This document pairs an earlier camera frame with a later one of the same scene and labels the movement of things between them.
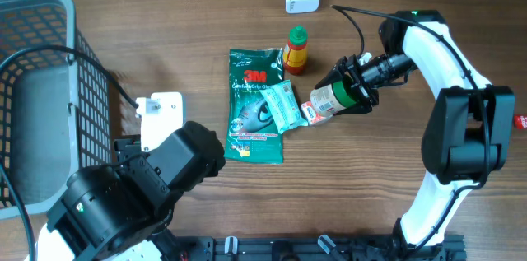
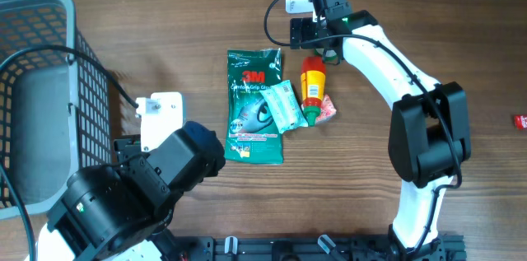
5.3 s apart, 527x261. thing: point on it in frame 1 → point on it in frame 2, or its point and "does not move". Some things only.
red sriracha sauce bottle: [296, 51] → [313, 79]
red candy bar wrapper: [520, 121] does not move
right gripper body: [363, 90] → [306, 26]
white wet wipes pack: [282, 103] does not move
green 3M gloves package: [251, 134] does not move
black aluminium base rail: [312, 248] does not move
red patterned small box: [310, 115] → [328, 109]
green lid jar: [331, 98] → [330, 56]
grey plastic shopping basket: [55, 107] does not move
